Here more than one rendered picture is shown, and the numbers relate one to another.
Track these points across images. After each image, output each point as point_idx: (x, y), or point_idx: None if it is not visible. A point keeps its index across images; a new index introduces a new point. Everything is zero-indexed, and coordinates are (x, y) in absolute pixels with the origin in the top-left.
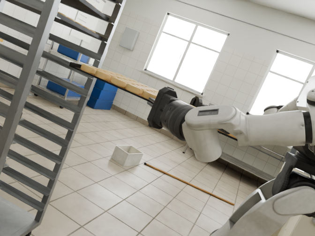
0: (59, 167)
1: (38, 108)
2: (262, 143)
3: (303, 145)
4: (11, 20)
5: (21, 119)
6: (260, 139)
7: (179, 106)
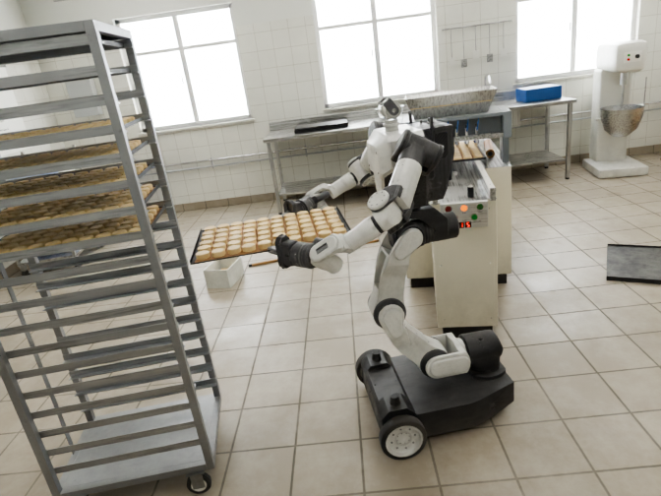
0: (206, 339)
1: None
2: (361, 246)
3: None
4: (116, 262)
5: (178, 326)
6: (358, 245)
7: (300, 250)
